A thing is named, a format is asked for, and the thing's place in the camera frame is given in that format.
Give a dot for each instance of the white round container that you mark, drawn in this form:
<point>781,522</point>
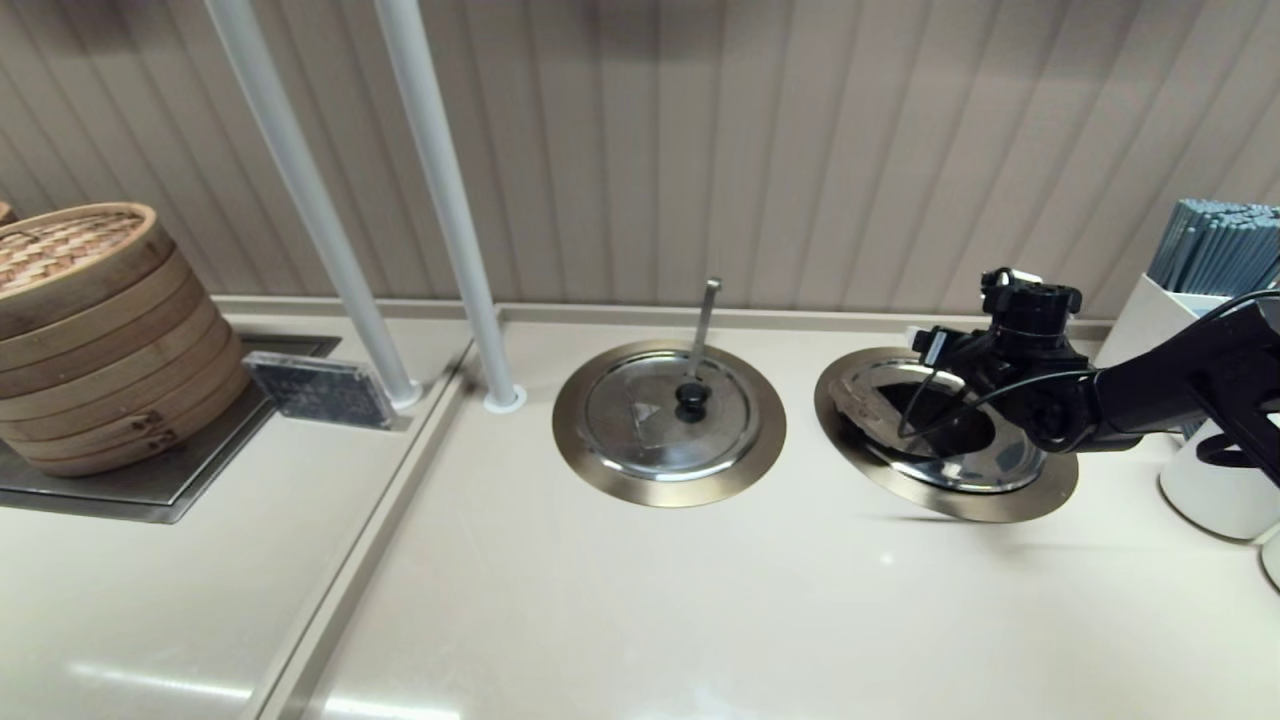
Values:
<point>1215,500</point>

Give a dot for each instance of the round steel pot lid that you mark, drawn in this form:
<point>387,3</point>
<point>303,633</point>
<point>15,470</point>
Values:
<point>640,440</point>
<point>1000,470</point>

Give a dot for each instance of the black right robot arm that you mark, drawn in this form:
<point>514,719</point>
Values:
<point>1180,385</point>

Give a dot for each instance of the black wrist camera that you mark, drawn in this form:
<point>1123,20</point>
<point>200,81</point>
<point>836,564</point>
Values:
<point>928,346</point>

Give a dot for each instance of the woven bamboo steamer lid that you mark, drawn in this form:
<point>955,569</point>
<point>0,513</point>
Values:
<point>70,249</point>

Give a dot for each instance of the recessed steel tray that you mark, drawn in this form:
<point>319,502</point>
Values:
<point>200,470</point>

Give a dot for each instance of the dark acrylic sign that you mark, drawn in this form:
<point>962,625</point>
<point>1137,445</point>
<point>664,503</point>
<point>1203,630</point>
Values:
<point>320,391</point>

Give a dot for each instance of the bamboo steamer basket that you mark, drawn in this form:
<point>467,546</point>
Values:
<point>100,362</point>
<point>100,426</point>
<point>100,394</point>
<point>100,330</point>
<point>100,458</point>

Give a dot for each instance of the white round dish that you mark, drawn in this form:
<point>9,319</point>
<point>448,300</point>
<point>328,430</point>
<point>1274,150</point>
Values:
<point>1273,560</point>

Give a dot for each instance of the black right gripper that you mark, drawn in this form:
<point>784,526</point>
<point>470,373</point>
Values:
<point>1030,350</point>

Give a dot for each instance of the grey chopsticks bundle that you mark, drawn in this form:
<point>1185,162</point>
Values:
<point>1215,250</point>

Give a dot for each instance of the white support pole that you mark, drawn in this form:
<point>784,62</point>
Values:
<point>452,200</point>
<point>305,180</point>

